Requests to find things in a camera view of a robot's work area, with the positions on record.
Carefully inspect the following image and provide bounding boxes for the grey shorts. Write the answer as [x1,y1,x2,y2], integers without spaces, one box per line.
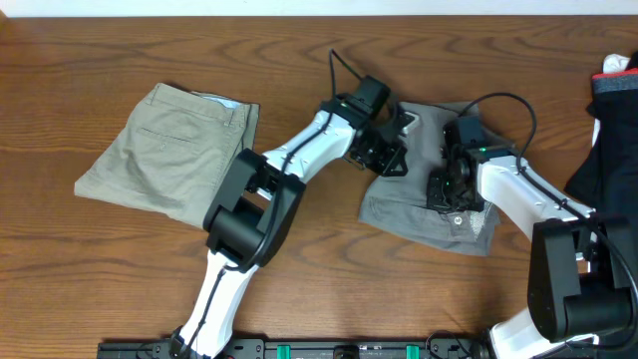
[359,102,499,256]

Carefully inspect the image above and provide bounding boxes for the khaki shorts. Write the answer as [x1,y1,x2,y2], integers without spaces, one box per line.
[74,83,260,227]

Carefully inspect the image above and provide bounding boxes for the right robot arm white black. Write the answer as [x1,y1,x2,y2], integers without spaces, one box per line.
[427,147,637,358]

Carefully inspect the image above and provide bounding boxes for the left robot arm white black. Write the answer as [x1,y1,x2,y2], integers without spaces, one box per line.
[168,96,414,358]

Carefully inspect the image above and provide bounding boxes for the dark clothes pile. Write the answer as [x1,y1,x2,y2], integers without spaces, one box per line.
[565,55,637,219]

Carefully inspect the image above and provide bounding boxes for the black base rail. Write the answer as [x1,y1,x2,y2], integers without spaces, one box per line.
[97,337,492,359]

